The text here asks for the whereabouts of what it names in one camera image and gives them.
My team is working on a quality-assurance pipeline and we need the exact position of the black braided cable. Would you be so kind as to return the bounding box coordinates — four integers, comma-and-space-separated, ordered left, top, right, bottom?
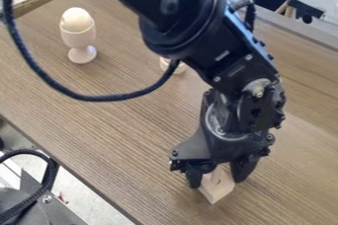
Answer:
0, 0, 182, 103
0, 148, 60, 224

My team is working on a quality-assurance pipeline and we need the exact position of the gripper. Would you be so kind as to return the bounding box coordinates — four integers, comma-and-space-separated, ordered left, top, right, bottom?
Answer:
167, 125, 278, 189

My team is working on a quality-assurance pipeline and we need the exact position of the wooden egg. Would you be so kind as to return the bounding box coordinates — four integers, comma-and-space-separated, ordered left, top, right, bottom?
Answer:
60, 6, 96, 35

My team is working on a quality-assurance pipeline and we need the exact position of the wooden cube with hole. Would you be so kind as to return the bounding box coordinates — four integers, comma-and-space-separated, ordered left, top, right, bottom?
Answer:
197, 166, 237, 205

